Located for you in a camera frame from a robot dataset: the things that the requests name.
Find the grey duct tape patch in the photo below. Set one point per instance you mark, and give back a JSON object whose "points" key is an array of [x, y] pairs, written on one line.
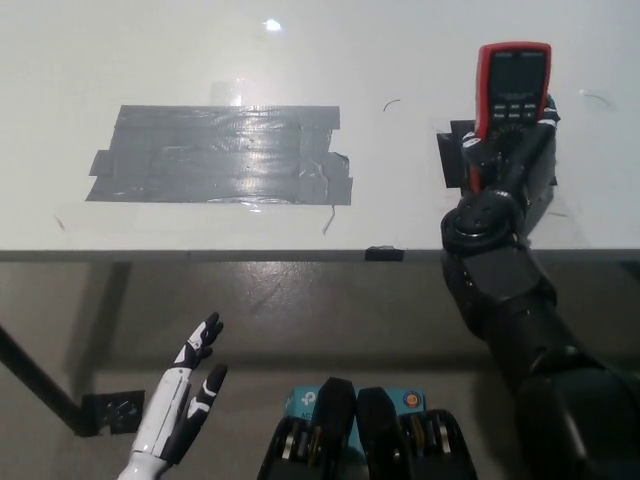
{"points": [[215, 160]]}

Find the black right hand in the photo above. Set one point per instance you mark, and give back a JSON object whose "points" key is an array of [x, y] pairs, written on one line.
{"points": [[530, 170]]}

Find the small black tape piece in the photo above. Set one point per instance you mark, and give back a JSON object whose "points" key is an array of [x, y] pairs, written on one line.
{"points": [[384, 254]]}

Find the black and teal robot body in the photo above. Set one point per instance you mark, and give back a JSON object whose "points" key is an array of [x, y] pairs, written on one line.
{"points": [[340, 410]]}

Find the red digital multimeter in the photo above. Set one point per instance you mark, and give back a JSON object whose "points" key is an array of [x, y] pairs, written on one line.
{"points": [[515, 75]]}

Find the black tape patch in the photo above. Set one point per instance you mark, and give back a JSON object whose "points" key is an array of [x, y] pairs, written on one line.
{"points": [[452, 160]]}

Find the white and black left hand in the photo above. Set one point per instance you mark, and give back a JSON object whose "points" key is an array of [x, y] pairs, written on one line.
{"points": [[165, 415]]}

